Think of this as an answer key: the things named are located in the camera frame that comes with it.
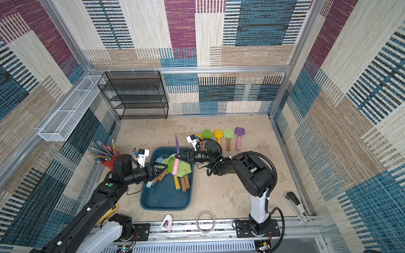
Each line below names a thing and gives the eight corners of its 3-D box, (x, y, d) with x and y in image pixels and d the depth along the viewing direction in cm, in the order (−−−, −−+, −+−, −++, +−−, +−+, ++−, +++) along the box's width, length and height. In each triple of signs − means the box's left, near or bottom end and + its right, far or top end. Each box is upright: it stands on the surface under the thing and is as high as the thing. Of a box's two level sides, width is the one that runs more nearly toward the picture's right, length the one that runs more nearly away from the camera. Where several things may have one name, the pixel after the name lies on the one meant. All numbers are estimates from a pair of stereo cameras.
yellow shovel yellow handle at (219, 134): (214, 144, 108) (214, 141, 105) (213, 132, 114) (213, 129, 112) (223, 144, 107) (224, 141, 105) (222, 132, 114) (222, 129, 112)
